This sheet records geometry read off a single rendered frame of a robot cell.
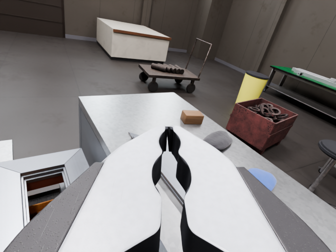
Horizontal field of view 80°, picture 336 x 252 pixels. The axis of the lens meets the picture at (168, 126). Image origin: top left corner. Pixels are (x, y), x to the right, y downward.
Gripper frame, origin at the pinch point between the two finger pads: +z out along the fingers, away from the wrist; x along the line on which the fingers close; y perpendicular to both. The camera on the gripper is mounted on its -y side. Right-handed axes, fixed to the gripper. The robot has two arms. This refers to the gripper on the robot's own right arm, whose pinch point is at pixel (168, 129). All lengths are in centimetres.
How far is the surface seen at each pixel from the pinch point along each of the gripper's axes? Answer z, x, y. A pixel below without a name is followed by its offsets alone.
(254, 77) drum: 382, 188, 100
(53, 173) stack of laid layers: 55, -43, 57
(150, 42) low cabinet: 620, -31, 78
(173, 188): 32, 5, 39
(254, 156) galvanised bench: 58, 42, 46
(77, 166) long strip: 57, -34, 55
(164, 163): 42, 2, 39
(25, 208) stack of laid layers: 36, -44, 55
